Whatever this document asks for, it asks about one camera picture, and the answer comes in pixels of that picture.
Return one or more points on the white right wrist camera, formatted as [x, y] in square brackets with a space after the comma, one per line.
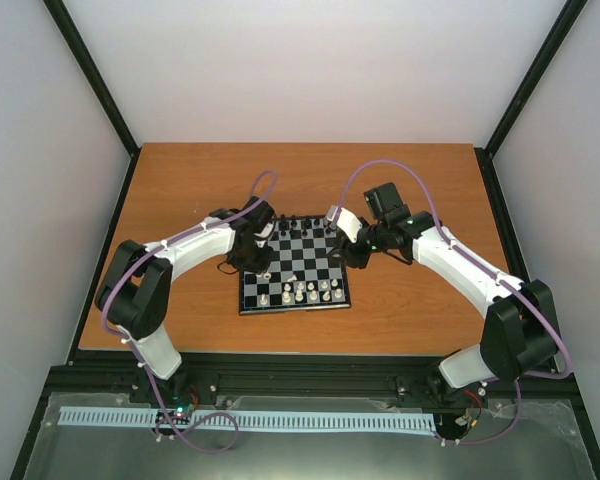
[343, 221]

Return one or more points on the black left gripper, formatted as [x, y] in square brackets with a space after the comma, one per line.
[259, 268]

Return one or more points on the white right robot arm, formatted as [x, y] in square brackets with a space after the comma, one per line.
[519, 332]

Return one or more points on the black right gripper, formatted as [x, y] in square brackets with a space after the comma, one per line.
[353, 257]

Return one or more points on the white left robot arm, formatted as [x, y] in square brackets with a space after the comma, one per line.
[134, 293]

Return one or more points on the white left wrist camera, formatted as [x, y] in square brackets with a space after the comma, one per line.
[266, 232]

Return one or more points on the black and grey chessboard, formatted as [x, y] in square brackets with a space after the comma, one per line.
[301, 246]

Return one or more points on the light blue cable duct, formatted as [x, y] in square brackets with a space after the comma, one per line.
[252, 421]

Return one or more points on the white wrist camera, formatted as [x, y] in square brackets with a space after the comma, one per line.
[343, 221]
[266, 232]

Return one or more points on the black aluminium frame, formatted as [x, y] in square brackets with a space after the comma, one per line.
[311, 376]

